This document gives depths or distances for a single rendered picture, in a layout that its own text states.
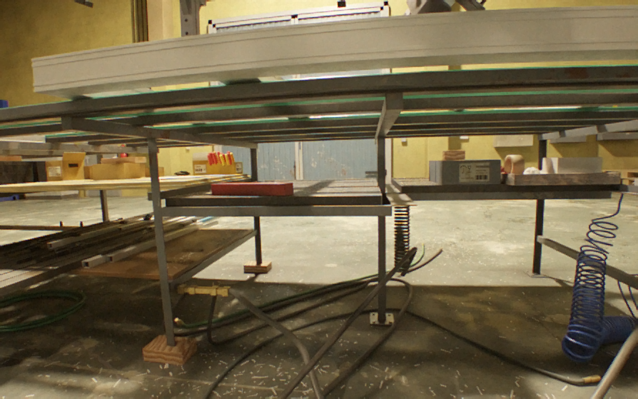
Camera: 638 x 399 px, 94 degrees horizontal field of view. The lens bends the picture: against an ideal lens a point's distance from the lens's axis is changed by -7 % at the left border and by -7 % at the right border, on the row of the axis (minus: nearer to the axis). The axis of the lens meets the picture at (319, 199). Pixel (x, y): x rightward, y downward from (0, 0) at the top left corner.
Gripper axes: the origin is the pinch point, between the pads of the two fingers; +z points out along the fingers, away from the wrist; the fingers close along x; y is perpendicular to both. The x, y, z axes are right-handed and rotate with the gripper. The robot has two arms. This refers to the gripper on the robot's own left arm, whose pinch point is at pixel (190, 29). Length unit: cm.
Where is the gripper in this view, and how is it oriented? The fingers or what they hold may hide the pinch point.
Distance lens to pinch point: 72.2
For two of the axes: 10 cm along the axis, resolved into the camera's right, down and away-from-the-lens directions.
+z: 0.3, 9.9, 1.1
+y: -9.9, 0.1, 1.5
